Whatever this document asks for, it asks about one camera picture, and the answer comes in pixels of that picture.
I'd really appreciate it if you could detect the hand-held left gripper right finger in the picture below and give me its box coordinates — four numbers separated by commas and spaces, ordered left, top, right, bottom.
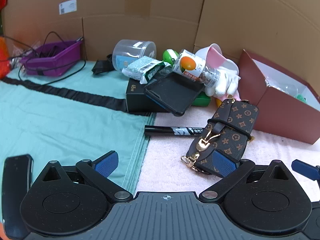
199, 149, 304, 203

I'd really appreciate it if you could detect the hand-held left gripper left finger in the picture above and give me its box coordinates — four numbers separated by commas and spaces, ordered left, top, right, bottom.
31, 151, 133, 202

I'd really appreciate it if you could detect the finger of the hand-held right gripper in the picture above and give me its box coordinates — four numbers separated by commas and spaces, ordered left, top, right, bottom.
291, 159, 320, 181

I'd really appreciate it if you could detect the brown monogram pouch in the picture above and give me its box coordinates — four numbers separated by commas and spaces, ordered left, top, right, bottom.
181, 99, 260, 178

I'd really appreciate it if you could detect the maroon cardboard box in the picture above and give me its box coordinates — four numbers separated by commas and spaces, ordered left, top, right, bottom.
237, 49, 320, 145

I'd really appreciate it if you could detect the black marker pen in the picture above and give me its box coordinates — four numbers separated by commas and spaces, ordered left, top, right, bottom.
144, 125, 206, 138

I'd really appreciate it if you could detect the black phone case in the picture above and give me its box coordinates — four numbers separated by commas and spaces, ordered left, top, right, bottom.
144, 72, 205, 117

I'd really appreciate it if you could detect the clear bottle with orange label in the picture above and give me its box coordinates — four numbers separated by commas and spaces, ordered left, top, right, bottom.
172, 49, 222, 88

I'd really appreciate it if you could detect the teal cloth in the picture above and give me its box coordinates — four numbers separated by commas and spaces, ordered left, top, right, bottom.
0, 60, 157, 228

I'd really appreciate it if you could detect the yellow object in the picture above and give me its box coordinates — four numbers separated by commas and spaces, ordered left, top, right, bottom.
215, 94, 236, 106

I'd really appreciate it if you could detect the green box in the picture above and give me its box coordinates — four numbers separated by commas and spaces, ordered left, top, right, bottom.
192, 91, 212, 107

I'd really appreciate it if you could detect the black cardboard box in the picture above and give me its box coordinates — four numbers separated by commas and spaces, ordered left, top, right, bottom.
125, 77, 170, 114

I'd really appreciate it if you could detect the clear bag with green contents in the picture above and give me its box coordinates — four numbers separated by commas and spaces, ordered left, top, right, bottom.
264, 78, 308, 103

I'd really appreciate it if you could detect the pink and white glove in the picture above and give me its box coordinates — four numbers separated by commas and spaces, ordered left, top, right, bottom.
200, 52, 242, 103

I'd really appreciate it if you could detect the black smartphone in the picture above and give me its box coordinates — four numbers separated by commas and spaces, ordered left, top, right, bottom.
1, 154, 33, 239

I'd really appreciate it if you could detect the small black pouch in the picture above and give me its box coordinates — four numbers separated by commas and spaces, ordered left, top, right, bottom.
91, 54, 114, 76

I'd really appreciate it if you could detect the green white snack packet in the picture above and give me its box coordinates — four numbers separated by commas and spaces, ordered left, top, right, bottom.
122, 56, 165, 84

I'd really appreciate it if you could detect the white bowl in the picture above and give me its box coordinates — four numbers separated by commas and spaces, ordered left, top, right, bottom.
194, 43, 223, 65

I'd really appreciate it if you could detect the clear plastic jar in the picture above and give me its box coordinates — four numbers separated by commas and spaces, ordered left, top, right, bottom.
112, 39, 157, 72

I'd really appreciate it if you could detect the purple plastic basket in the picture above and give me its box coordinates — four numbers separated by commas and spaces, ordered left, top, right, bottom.
19, 40, 83, 77

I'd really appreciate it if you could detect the green ball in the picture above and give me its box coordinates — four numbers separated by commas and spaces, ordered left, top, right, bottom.
162, 49, 179, 65

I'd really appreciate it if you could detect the orange object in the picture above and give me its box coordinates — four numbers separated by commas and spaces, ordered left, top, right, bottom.
0, 36, 12, 79

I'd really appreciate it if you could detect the brown cardboard backdrop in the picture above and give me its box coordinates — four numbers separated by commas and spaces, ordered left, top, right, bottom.
1, 0, 320, 93

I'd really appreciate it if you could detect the white shipping label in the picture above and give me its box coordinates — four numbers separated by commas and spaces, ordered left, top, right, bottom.
59, 0, 78, 15

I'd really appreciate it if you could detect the black strap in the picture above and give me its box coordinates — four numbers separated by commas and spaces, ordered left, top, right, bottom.
2, 77, 150, 117

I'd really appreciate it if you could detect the black cable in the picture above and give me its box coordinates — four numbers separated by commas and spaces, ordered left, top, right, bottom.
4, 31, 86, 82

